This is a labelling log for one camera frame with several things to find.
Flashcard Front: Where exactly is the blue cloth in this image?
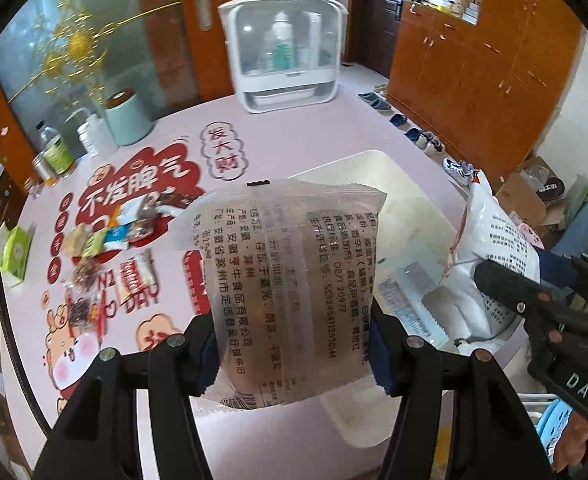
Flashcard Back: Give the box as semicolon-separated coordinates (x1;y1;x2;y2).
551;200;588;257

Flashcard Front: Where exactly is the clear blue edged snack packet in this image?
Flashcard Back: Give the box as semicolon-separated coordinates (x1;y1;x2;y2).
376;255;456;347

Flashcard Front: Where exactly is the white plastic bin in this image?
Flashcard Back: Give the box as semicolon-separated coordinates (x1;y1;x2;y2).
286;149;527;448

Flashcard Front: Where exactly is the glass bottle with green label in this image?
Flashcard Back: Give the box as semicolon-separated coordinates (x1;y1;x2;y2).
36;121;77;177

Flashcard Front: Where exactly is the green tissue box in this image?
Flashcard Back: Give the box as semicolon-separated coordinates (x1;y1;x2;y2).
0;225;37;282

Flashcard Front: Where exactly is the open cardboard box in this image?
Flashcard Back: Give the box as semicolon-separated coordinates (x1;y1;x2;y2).
494;156;568;229

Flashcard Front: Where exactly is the translucent tan snack packet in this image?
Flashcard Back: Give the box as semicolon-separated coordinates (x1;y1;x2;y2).
174;178;389;413

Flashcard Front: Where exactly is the white text printed snack packet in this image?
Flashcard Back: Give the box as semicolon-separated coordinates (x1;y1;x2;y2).
446;170;542;346

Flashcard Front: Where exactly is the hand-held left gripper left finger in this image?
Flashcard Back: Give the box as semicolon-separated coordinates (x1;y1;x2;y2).
34;312;221;480

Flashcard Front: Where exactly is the white squeeze wash bottle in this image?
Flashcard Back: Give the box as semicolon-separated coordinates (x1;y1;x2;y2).
66;107;118;157

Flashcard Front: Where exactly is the mint green canister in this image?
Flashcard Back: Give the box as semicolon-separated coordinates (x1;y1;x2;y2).
104;90;153;147

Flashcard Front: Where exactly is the light blue plastic stool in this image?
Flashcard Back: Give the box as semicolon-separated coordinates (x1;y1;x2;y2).
536;399;576;456

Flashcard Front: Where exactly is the white bottle with teal label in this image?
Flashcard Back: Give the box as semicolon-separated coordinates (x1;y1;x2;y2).
265;11;295;72

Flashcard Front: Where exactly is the group of small boxes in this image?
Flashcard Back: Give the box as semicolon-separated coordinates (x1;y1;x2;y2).
436;0;483;19

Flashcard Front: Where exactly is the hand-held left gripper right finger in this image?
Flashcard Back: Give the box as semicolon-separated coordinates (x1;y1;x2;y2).
371;312;560;480

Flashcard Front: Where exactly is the pale green plastic bag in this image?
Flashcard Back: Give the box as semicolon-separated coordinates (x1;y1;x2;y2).
566;175;588;212

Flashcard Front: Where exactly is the frosted glass sliding door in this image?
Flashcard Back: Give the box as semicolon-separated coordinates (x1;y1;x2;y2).
0;0;187;128

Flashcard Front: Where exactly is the pink printed table cover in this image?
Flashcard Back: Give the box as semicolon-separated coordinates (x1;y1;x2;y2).
0;80;475;480

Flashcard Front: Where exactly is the pile of assorted snack packets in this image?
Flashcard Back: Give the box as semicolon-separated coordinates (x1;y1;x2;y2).
61;192;197;333

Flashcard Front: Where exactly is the dark wooden entrance door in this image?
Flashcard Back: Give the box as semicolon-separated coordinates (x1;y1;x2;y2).
368;0;415;87

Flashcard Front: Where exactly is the white countertop sterilizer cabinet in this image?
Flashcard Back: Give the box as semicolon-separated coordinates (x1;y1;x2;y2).
217;0;349;115

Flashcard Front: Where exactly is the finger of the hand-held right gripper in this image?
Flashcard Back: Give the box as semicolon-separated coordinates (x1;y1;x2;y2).
474;257;588;321
523;310;588;368

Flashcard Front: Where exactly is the small clear jar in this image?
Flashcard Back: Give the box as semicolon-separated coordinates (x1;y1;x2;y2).
32;152;57;186

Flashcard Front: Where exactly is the orange wooden cabinet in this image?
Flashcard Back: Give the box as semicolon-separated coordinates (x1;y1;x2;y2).
389;0;588;182

